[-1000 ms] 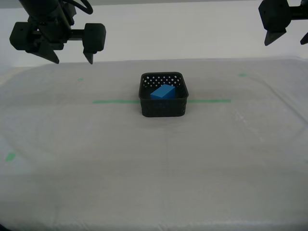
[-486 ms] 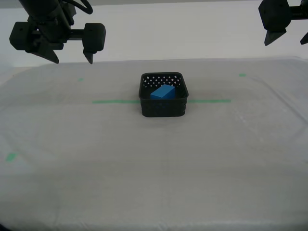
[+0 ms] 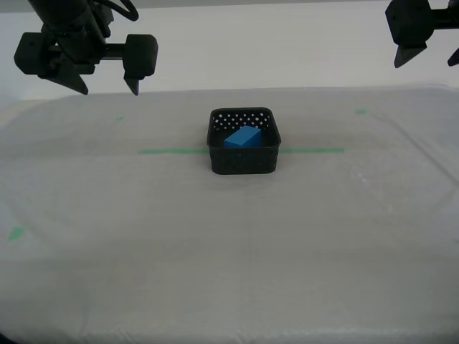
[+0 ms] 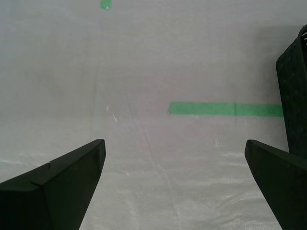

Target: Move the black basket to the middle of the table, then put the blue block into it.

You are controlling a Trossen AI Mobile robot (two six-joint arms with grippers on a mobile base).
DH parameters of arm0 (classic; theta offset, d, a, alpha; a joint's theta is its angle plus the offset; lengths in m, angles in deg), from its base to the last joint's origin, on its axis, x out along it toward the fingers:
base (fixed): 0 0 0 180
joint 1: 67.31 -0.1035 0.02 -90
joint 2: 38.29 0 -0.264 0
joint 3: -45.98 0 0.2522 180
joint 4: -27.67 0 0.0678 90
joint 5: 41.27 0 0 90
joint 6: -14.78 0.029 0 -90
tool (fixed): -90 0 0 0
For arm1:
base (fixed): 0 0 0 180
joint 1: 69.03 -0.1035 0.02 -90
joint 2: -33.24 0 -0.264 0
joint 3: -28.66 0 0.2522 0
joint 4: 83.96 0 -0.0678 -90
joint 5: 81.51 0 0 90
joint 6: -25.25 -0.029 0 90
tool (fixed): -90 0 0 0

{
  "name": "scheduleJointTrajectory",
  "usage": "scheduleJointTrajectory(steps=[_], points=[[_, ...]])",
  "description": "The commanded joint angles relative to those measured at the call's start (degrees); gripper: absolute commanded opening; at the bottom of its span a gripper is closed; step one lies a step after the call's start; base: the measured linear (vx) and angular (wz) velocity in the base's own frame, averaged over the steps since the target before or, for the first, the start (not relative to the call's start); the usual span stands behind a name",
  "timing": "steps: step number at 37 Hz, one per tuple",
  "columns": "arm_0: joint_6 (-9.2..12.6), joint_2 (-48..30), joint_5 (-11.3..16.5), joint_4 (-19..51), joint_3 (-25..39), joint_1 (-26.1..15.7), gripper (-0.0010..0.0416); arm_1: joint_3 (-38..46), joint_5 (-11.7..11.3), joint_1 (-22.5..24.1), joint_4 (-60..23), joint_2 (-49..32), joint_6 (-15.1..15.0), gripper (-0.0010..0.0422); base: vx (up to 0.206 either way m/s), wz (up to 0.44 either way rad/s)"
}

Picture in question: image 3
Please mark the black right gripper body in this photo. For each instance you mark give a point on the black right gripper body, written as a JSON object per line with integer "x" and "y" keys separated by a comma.
{"x": 409, "y": 21}

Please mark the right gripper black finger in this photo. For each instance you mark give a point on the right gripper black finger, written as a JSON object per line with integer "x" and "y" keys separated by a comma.
{"x": 409, "y": 53}
{"x": 455, "y": 60}

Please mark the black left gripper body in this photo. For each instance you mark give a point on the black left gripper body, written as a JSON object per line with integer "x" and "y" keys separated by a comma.
{"x": 141, "y": 53}

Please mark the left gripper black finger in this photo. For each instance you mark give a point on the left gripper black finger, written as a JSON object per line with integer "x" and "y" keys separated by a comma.
{"x": 133, "y": 84}
{"x": 70, "y": 80}

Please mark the blue rectangular block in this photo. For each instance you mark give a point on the blue rectangular block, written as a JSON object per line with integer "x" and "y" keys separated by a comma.
{"x": 242, "y": 138}

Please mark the black perforated plastic basket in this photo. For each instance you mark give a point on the black perforated plastic basket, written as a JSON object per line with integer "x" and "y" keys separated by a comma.
{"x": 244, "y": 163}

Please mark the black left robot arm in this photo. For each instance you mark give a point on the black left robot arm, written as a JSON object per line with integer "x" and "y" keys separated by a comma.
{"x": 61, "y": 12}

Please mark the long green tape strip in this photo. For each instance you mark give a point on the long green tape strip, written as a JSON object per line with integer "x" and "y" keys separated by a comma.
{"x": 172, "y": 151}

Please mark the white table cloth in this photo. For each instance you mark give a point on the white table cloth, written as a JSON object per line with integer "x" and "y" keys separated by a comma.
{"x": 229, "y": 251}

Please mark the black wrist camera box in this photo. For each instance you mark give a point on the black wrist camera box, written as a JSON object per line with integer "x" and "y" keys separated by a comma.
{"x": 104, "y": 21}

